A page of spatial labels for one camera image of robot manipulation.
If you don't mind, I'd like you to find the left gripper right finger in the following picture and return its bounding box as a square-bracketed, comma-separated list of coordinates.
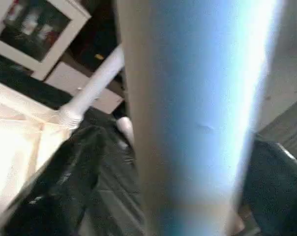
[236, 140, 297, 236]

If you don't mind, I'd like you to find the white plastic table top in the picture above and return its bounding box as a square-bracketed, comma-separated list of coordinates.
[0, 79, 83, 223]

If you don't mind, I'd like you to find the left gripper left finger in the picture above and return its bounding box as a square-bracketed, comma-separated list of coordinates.
[1, 125, 108, 236]

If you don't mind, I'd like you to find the white glass door cabinet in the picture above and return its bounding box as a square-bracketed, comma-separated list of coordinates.
[0, 0, 92, 82]

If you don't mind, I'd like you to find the white plastic table leg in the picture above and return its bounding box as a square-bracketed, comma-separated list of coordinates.
[116, 116, 135, 149]
[116, 0, 288, 236]
[58, 44, 125, 130]

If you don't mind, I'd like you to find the black plastic mat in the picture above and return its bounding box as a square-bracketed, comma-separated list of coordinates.
[0, 49, 297, 236]

